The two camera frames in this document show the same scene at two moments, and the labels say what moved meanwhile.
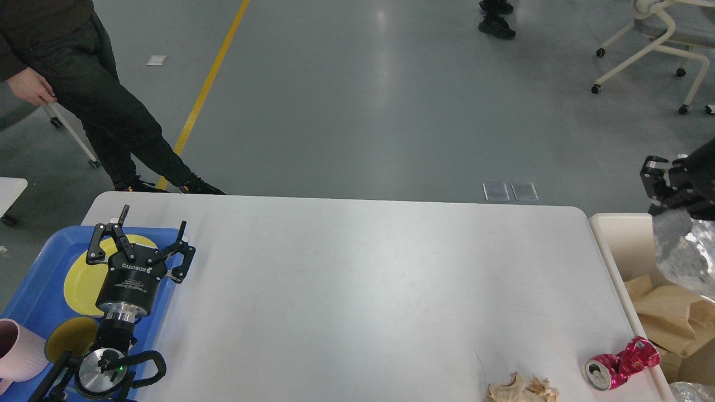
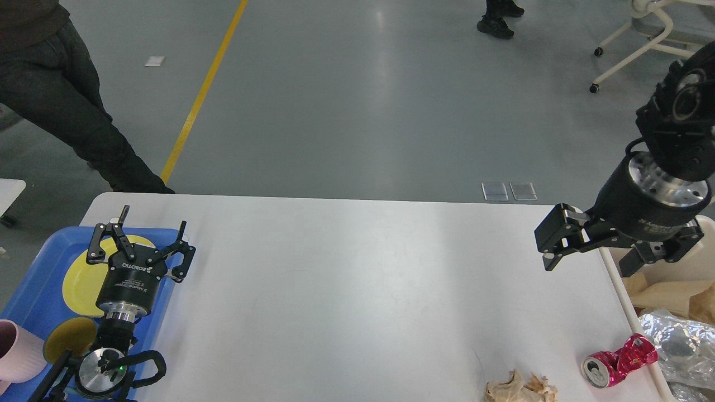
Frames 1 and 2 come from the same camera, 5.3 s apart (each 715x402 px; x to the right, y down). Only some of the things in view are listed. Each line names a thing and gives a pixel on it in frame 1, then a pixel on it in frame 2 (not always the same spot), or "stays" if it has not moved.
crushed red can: [608, 372] stays
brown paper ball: [517, 391] stays
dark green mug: [76, 335] stays
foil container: [685, 250] to [686, 348]
